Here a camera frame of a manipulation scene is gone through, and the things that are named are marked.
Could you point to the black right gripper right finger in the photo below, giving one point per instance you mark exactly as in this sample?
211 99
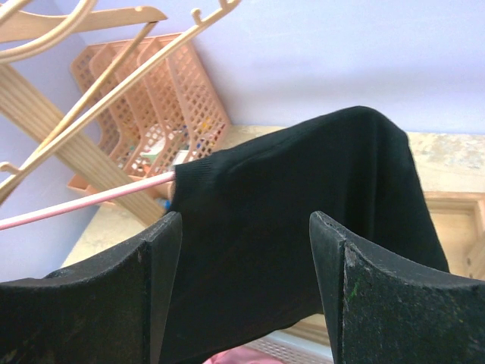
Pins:
380 307

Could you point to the black t shirt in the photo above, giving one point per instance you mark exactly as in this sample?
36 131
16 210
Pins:
246 267

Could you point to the white plastic laundry basket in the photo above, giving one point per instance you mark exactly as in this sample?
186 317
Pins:
292 349

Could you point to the pink plastic file organizer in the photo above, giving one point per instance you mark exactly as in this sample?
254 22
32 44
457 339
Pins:
171 116

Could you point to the pink wire hanger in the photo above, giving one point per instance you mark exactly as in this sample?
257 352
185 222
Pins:
87 201

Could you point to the pink t shirt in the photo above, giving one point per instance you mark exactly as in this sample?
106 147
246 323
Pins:
242 355

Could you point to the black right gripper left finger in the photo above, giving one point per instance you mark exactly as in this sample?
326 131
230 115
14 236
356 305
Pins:
109 308

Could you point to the wooden hanger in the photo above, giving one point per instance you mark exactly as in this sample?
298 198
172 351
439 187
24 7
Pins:
43 32

